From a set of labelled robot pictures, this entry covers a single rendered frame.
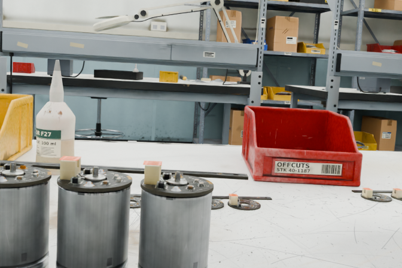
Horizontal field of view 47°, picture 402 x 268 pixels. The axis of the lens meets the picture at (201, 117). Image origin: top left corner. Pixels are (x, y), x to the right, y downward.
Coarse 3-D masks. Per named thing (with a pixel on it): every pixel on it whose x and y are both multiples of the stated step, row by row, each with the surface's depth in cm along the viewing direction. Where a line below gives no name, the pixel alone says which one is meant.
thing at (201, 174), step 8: (0, 160) 18; (8, 160) 18; (48, 168) 17; (56, 168) 17; (104, 168) 17; (112, 168) 17; (120, 168) 18; (128, 168) 18; (136, 168) 18; (144, 168) 18; (200, 176) 17; (208, 176) 17; (216, 176) 17; (224, 176) 17; (232, 176) 17; (240, 176) 17
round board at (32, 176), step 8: (0, 168) 16; (8, 168) 16; (16, 168) 17; (32, 168) 17; (40, 168) 17; (0, 176) 15; (16, 176) 15; (24, 176) 16; (32, 176) 16; (40, 176) 16; (48, 176) 16; (0, 184) 15; (8, 184) 15; (16, 184) 15; (24, 184) 15; (32, 184) 15
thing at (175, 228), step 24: (144, 192) 15; (144, 216) 15; (168, 216) 15; (192, 216) 15; (144, 240) 15; (168, 240) 15; (192, 240) 15; (144, 264) 15; (168, 264) 15; (192, 264) 15
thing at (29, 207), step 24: (24, 168) 17; (0, 192) 15; (24, 192) 15; (48, 192) 16; (0, 216) 15; (24, 216) 15; (48, 216) 16; (0, 240) 15; (24, 240) 15; (48, 240) 16; (0, 264) 15; (24, 264) 15; (48, 264) 16
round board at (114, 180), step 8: (88, 168) 17; (72, 176) 15; (80, 176) 16; (112, 176) 16; (120, 176) 16; (128, 176) 16; (64, 184) 15; (72, 184) 15; (80, 184) 15; (96, 184) 15; (104, 184) 15; (112, 184) 15; (120, 184) 15; (128, 184) 15
